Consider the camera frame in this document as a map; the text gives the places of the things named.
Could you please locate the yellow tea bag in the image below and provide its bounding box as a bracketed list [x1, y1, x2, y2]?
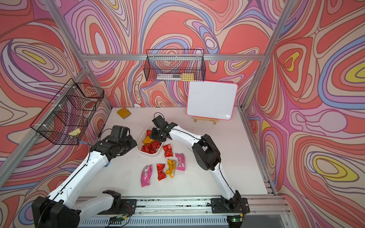
[166, 159, 176, 178]
[143, 137, 154, 145]

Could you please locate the white plastic storage box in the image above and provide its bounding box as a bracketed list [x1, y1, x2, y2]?
[137, 123, 165, 157]

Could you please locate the pink tea bag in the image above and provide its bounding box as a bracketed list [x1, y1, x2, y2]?
[175, 153, 186, 172]
[141, 165, 153, 187]

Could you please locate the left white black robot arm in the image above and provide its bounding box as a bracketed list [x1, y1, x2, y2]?
[31, 125, 137, 228]

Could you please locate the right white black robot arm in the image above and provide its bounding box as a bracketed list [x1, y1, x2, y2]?
[150, 115, 242, 212]

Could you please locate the yellow square pad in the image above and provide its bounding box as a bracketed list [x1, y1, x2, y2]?
[117, 108, 131, 119]

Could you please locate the yellow sticky note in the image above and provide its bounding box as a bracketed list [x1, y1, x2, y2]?
[68, 128, 81, 137]

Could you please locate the wooden easel stand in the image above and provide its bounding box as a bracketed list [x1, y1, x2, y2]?
[193, 116, 219, 125]

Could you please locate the pink framed whiteboard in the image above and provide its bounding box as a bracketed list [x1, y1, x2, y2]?
[186, 81, 238, 120]

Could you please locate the yellow block in basket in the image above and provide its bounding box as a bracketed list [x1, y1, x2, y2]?
[181, 73, 195, 82]

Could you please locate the green circuit board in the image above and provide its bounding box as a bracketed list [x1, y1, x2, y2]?
[108, 216, 128, 224]

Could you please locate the left black wire basket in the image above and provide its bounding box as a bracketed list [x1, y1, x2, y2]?
[30, 79, 105, 145]

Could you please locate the black wire basket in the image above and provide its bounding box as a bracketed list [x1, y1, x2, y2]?
[144, 48, 206, 82]
[30, 79, 105, 145]

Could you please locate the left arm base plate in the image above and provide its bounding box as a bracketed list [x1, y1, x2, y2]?
[99, 190, 137, 215]

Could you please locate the back black wire basket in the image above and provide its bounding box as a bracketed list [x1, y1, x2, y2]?
[144, 48, 206, 82]

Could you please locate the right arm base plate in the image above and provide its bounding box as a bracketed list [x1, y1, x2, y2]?
[207, 197, 250, 215]

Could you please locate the aluminium front rail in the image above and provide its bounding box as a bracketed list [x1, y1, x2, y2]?
[79, 195, 298, 228]

